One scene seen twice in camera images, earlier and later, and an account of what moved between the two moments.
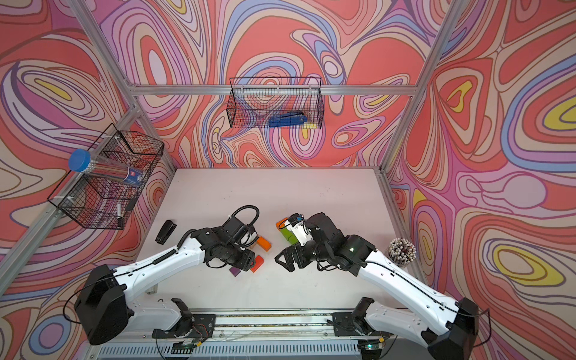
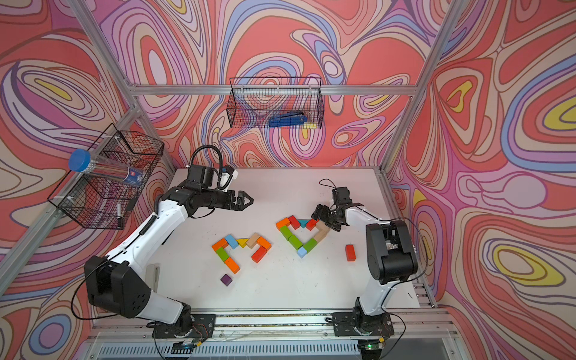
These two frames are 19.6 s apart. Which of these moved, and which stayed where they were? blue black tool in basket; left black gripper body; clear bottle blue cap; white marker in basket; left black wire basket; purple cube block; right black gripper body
Moved: left black gripper body; right black gripper body; purple cube block
Stayed: clear bottle blue cap; white marker in basket; left black wire basket; blue black tool in basket
